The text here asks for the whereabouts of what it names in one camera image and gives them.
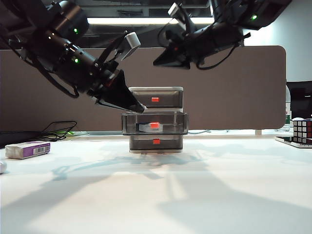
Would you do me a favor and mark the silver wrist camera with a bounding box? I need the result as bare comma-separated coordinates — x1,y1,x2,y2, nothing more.
118,31,142,61
167,2,186,25

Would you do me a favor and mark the black cable bundle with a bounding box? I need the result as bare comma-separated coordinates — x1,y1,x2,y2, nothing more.
36,121,78,142

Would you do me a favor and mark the black background monitor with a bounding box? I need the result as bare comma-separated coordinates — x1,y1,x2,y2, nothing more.
285,81,312,120

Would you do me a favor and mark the smoked drawer red handle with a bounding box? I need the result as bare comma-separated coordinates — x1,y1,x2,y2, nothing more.
129,135,184,151
129,89,183,109
121,112,189,136

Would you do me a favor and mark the ceiling light strip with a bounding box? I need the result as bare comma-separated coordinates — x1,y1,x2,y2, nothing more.
86,17,215,25

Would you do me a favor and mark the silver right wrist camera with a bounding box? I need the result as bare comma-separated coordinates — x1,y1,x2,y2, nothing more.
167,2,186,25

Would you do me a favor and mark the black rubik's cube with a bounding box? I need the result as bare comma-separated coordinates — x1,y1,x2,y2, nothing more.
292,117,312,144

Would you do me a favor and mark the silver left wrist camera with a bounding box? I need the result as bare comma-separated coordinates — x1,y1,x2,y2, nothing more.
118,31,142,61

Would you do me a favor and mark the grey three-drawer mini cabinet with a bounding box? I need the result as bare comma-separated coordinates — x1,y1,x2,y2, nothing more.
127,86,184,154

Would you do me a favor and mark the brown desk partition panel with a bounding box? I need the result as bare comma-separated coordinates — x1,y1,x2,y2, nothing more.
0,45,287,133

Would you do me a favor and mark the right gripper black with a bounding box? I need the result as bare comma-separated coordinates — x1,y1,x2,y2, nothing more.
153,23,213,71

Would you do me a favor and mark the white flat tray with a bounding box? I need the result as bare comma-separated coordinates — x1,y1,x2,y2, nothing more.
274,136,312,149

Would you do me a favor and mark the purple white carton box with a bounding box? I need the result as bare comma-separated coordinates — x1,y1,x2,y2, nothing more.
4,141,51,160

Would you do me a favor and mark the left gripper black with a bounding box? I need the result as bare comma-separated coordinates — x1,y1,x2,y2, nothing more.
85,59,147,114

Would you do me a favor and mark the transparent tape black dispenser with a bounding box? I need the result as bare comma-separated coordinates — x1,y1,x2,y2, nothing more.
136,122,167,134

